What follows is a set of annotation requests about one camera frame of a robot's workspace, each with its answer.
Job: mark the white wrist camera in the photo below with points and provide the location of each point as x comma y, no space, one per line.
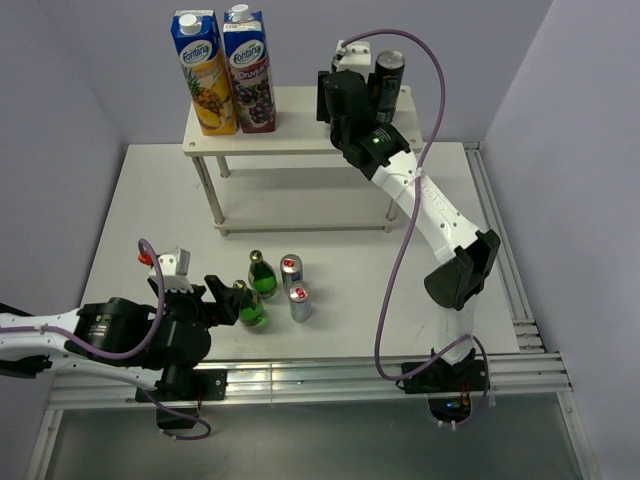
355,57
174,265

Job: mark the black can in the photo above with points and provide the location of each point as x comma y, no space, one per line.
388,75
335,62

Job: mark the rear silver energy can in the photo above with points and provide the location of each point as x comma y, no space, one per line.
291,269

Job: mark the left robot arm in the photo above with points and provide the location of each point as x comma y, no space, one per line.
107,339

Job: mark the aluminium front rail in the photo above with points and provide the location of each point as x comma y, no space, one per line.
310,382

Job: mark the silver energy can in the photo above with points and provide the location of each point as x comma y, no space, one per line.
291,269
299,301

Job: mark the front green glass bottle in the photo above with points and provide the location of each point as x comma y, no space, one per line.
251,311

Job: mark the green glass bottle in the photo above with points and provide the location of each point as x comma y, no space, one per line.
261,275
251,311

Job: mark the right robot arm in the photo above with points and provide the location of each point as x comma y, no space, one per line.
464,253

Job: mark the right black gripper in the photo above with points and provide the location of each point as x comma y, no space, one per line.
321,107

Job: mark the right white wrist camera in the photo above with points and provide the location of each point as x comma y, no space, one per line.
355,57

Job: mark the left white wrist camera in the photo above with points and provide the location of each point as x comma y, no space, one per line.
174,265

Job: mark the aluminium right rail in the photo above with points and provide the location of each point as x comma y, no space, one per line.
525,326

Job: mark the rear green glass bottle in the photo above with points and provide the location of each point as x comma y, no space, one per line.
261,275

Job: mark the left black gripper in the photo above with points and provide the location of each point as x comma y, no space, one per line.
227,304

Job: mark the pineapple juice carton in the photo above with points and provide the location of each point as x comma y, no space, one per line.
198,44

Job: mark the aluminium rail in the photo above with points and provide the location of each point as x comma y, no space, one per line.
525,326
310,382

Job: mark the front silver energy can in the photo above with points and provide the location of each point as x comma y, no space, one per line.
299,301

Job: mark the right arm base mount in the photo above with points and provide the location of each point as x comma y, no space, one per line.
455,394

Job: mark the grape juice carton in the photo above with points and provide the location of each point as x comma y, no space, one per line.
249,69

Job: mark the white two-tier shelf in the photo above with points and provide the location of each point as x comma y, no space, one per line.
289,180

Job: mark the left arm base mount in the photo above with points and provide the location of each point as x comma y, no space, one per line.
178,400

